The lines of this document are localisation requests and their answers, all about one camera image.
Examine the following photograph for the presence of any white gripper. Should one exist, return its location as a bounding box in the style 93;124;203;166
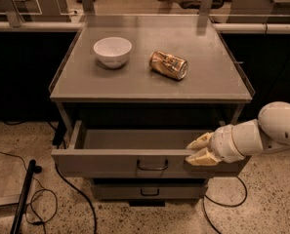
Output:
186;125;244;166

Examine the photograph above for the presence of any grey top drawer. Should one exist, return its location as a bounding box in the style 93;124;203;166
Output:
52;121;247;179

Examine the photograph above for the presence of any grey drawer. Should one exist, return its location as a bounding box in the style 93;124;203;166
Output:
92;184;207;201
52;121;247;179

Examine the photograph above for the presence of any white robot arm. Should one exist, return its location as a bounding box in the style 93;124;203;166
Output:
186;101;290;166

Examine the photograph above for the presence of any grey drawer cabinet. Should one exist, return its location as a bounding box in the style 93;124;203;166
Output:
48;14;255;207

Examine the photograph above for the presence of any grey bottom drawer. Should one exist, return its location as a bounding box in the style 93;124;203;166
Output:
92;184;207;201

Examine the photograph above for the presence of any crushed gold soda can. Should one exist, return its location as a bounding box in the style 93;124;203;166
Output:
148;51;188;81

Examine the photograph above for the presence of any white ceramic bowl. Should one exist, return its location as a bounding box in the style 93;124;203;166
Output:
93;37;132;68

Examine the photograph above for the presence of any black pole on floor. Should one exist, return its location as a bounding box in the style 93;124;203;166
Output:
10;160;41;234

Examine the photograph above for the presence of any black floor cable right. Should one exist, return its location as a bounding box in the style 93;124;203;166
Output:
201;175;248;234

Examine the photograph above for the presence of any black floor cable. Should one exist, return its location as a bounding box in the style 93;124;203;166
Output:
201;175;248;234
46;120;98;234

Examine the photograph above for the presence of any black floor cable left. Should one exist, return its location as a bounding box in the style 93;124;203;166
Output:
46;120;98;234

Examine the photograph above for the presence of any thin black looped cable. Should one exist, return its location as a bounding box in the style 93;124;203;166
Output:
0;143;59;234

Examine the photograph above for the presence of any white horizontal rail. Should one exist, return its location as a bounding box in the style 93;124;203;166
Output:
0;22;290;35

